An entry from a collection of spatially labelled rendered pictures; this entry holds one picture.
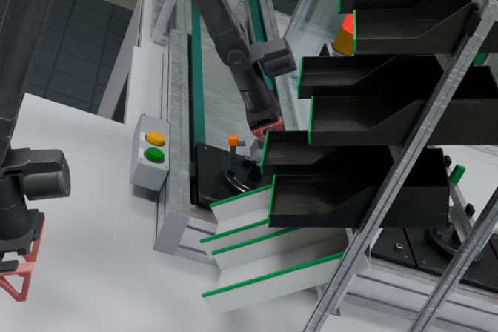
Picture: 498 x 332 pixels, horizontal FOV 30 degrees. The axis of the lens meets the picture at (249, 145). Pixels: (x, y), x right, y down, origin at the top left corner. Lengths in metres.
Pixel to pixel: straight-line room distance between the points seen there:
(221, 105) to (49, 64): 2.00
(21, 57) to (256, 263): 0.61
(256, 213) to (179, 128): 0.44
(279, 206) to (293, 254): 0.13
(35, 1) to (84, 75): 3.09
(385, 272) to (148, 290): 0.51
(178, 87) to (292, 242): 0.78
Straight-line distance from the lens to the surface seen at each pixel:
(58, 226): 1.86
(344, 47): 2.06
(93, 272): 1.78
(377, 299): 2.03
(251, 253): 1.66
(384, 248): 2.03
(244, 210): 1.78
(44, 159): 1.36
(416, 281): 2.01
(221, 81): 2.53
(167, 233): 1.86
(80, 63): 4.41
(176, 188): 1.91
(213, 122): 2.30
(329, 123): 1.46
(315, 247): 1.62
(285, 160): 1.64
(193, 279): 1.86
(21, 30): 1.26
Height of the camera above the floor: 1.95
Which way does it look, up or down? 27 degrees down
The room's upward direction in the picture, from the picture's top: 25 degrees clockwise
